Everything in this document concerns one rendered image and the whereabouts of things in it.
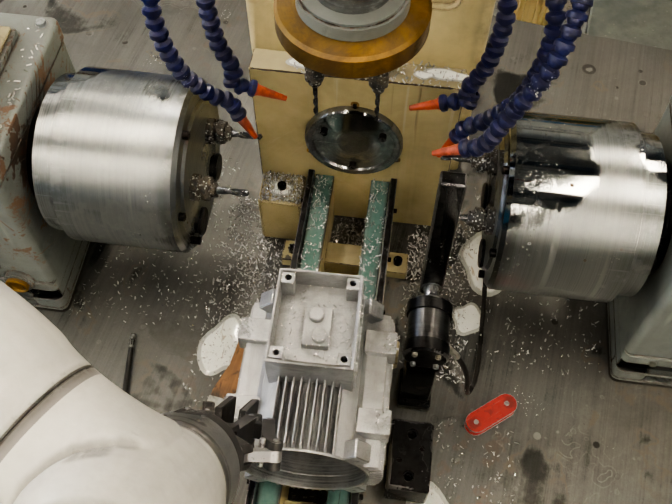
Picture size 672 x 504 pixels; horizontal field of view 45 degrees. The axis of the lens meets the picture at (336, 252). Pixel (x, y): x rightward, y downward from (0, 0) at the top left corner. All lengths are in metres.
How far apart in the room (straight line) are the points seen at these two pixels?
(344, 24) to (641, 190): 0.43
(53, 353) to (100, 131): 0.62
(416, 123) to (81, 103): 0.46
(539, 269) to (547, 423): 0.30
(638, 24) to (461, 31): 1.87
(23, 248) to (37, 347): 0.74
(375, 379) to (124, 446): 0.55
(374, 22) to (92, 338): 0.71
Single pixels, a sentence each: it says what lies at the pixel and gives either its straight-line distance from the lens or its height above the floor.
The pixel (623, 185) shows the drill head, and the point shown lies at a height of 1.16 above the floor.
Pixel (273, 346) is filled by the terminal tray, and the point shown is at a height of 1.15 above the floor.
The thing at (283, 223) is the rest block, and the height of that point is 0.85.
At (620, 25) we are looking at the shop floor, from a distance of 3.03.
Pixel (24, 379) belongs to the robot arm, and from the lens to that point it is 0.50.
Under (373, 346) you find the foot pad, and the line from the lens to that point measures 0.99.
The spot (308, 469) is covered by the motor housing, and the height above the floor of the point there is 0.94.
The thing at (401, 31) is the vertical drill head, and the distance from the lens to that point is 0.93.
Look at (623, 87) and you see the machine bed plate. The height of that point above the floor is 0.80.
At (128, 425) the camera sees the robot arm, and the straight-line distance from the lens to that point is 0.49.
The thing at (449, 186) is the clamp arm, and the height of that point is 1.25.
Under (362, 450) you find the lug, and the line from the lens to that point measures 0.93.
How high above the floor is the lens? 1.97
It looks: 59 degrees down
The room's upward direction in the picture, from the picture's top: straight up
